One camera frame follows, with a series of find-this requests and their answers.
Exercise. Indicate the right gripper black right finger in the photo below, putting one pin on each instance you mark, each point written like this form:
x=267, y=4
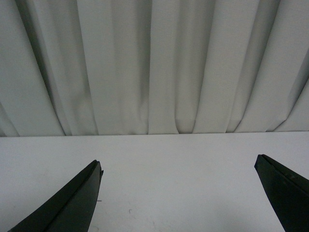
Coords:
x=287, y=192

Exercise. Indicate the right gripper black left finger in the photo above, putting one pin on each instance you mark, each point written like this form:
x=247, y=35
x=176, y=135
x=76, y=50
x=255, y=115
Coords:
x=71, y=208

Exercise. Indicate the grey pleated curtain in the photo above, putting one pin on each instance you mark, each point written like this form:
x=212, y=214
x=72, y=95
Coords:
x=121, y=67

